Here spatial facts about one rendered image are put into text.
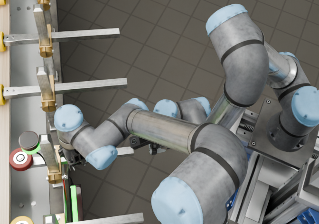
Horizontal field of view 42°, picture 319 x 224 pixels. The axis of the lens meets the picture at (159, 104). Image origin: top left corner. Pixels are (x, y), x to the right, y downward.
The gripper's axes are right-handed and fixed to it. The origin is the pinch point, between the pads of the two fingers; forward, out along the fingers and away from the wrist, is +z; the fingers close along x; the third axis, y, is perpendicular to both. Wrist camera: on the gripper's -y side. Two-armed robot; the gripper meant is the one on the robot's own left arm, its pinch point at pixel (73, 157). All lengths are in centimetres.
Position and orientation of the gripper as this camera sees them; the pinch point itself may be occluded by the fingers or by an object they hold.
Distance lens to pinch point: 146.2
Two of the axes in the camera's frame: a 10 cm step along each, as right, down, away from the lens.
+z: -1.1, 4.8, 8.7
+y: 4.9, 7.9, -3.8
